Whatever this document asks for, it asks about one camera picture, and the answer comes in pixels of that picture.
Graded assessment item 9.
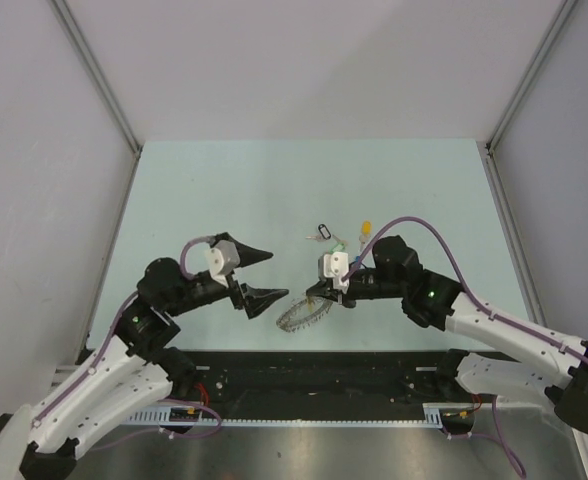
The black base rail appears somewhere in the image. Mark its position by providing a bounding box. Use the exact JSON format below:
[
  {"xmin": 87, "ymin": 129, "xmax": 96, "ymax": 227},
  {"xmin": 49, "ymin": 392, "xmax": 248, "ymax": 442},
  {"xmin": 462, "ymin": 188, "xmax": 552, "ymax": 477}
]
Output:
[{"xmin": 170, "ymin": 351, "xmax": 474, "ymax": 422}]

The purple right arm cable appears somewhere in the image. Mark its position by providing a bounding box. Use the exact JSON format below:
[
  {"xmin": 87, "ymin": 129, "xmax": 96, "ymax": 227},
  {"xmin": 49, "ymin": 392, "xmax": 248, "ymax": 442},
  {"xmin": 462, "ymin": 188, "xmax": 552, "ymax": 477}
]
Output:
[{"xmin": 341, "ymin": 215, "xmax": 588, "ymax": 476}]

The metal disc with keyrings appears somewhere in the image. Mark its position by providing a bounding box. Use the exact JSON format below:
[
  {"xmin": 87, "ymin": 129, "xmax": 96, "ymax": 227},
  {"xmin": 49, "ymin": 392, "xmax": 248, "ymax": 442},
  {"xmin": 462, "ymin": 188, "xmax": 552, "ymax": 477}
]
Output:
[{"xmin": 276, "ymin": 296, "xmax": 333, "ymax": 333}]

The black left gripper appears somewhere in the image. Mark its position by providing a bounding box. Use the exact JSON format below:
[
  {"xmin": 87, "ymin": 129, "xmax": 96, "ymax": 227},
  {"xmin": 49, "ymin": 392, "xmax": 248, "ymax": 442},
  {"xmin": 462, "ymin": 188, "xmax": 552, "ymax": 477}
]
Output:
[{"xmin": 165, "ymin": 232, "xmax": 288, "ymax": 316}]

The aluminium frame post right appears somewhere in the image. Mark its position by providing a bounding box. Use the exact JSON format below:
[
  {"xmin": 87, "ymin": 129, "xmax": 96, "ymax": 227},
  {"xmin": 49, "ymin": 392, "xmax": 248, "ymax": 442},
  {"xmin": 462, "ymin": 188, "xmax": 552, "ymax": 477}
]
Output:
[{"xmin": 485, "ymin": 0, "xmax": 582, "ymax": 155}]

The green tag key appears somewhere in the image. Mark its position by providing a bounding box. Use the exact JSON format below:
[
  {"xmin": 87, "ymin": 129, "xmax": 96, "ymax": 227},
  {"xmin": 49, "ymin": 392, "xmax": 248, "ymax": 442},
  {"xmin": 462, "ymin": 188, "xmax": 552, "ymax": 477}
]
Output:
[{"xmin": 330, "ymin": 240, "xmax": 348, "ymax": 253}]

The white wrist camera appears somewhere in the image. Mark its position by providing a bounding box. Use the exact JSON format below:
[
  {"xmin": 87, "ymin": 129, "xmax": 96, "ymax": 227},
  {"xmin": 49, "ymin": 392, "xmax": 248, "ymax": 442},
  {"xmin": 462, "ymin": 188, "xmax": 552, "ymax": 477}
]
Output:
[
  {"xmin": 318, "ymin": 251, "xmax": 350, "ymax": 288},
  {"xmin": 205, "ymin": 240, "xmax": 240, "ymax": 288}
]

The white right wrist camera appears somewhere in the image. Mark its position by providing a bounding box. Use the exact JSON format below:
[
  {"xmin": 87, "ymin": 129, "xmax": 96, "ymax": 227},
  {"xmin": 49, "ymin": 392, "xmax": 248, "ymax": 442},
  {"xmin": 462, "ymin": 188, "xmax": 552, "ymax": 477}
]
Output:
[{"xmin": 318, "ymin": 251, "xmax": 350, "ymax": 288}]

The white slotted cable duct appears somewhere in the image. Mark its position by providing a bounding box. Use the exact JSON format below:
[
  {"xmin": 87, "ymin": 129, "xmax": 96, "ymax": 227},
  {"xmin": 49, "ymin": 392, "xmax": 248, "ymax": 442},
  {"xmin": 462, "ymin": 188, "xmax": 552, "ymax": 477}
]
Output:
[{"xmin": 113, "ymin": 404, "xmax": 475, "ymax": 429}]

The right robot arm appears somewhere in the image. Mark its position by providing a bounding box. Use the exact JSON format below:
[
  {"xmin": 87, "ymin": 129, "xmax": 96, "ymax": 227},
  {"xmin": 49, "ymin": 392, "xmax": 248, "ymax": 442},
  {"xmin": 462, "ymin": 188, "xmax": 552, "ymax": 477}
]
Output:
[{"xmin": 306, "ymin": 236, "xmax": 588, "ymax": 435}]

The aluminium frame post left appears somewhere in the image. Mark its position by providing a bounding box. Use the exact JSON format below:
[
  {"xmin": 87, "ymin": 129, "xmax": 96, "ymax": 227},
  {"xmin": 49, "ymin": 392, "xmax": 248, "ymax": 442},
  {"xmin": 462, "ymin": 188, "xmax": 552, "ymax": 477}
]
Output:
[{"xmin": 47, "ymin": 0, "xmax": 142, "ymax": 159}]

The aluminium frame post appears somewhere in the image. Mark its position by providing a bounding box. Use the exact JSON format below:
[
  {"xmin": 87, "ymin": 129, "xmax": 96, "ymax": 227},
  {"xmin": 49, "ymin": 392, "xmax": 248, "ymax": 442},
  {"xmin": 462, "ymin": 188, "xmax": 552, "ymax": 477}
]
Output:
[
  {"xmin": 485, "ymin": 0, "xmax": 582, "ymax": 155},
  {"xmin": 47, "ymin": 0, "xmax": 142, "ymax": 159}
]

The black tag key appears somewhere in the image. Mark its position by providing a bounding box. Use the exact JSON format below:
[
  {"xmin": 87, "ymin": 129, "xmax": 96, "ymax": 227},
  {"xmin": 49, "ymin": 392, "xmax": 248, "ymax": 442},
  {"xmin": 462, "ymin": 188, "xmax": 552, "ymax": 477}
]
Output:
[{"xmin": 306, "ymin": 223, "xmax": 332, "ymax": 242}]

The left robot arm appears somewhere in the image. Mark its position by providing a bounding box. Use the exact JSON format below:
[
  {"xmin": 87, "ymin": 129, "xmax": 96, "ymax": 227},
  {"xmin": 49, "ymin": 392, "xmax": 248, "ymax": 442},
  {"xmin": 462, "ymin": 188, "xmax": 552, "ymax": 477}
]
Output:
[{"xmin": 0, "ymin": 233, "xmax": 288, "ymax": 479}]

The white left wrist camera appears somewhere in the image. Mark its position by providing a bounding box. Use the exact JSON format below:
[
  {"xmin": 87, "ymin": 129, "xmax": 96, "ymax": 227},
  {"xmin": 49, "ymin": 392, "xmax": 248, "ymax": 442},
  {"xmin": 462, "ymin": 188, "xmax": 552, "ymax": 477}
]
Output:
[{"xmin": 205, "ymin": 240, "xmax": 240, "ymax": 288}]

